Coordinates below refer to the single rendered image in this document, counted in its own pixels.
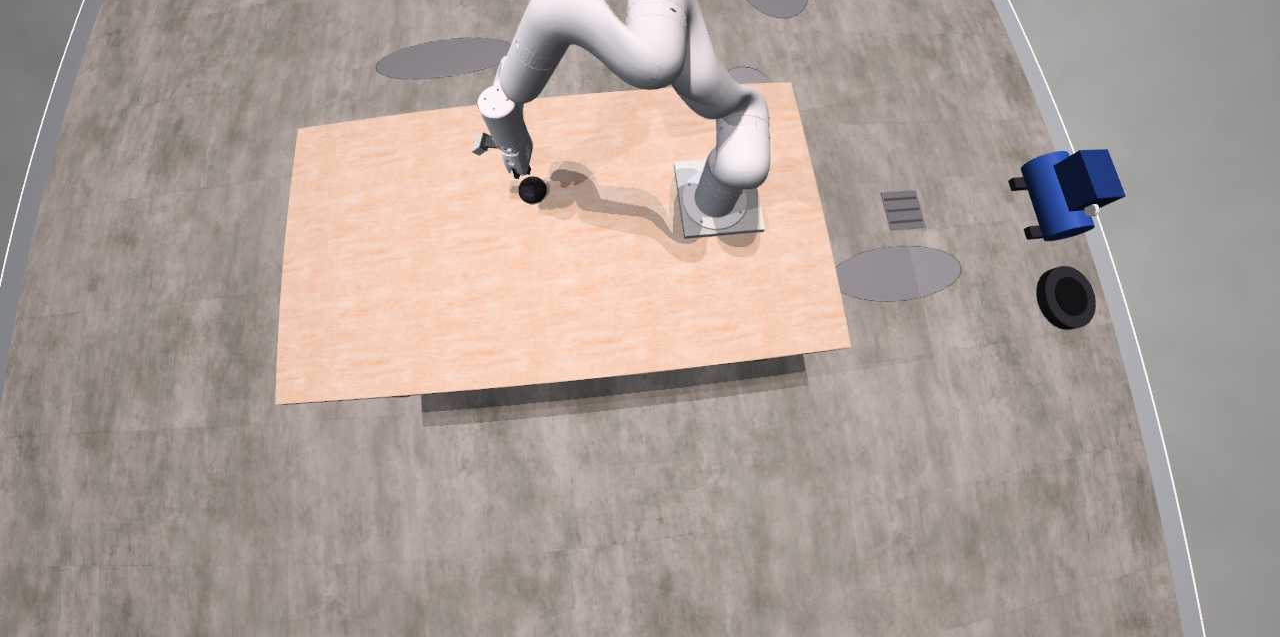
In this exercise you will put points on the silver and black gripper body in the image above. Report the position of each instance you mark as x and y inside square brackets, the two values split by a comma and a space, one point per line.
[521, 159]

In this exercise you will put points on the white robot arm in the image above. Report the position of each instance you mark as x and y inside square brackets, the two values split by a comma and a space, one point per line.
[650, 54]

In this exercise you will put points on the black dome-shaped bell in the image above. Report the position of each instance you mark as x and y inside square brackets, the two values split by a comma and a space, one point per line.
[532, 189]

